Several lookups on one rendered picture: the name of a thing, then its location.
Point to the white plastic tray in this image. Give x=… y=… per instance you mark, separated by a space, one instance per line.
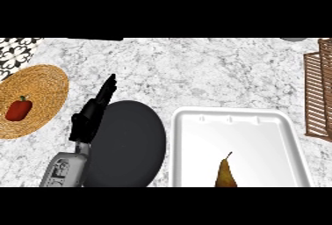
x=242 y=137

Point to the grey round object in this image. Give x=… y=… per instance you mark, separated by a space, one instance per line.
x=293 y=39

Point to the brown-yellow pear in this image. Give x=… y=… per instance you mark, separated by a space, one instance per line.
x=225 y=174

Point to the red bell pepper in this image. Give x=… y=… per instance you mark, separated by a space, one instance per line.
x=17 y=109

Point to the black and white patterned cloth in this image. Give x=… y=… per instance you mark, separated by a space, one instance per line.
x=14 y=54

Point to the dark grey round plate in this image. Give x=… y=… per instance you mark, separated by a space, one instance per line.
x=127 y=143

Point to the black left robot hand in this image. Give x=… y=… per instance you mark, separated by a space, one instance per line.
x=88 y=117

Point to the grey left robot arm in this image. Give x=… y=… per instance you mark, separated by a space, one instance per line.
x=63 y=170

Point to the round woven wicker placemat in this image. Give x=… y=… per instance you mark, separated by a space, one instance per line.
x=38 y=96

